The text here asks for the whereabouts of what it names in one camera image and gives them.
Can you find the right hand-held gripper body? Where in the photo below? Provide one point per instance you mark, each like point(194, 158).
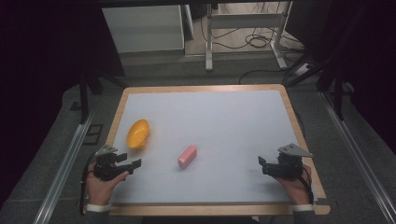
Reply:
point(288, 165)

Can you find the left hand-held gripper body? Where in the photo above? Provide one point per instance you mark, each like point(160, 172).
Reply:
point(106, 166)

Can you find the person's left hand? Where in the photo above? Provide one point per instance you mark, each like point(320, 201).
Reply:
point(101, 189)

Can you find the person's right hand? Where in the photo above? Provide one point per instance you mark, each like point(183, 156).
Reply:
point(295, 189)

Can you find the yellow plastic bowl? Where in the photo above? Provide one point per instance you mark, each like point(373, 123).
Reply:
point(137, 134)

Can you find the pink soap bar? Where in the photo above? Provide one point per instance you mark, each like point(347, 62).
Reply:
point(187, 156)

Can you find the black metal stand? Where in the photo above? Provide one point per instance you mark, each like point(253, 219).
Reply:
point(338, 99)
point(83, 99)

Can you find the white power strip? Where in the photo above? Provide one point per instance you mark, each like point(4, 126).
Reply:
point(301, 70)

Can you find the dark curtain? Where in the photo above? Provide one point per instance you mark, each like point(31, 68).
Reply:
point(367, 62)
point(40, 77)

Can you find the white cabinet panel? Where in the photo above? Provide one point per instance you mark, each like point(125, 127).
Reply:
point(143, 28)

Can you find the aluminium rail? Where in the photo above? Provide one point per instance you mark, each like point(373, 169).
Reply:
point(358, 155)
point(62, 174)

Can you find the white metal desk frame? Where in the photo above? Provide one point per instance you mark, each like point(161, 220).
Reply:
point(246, 21)

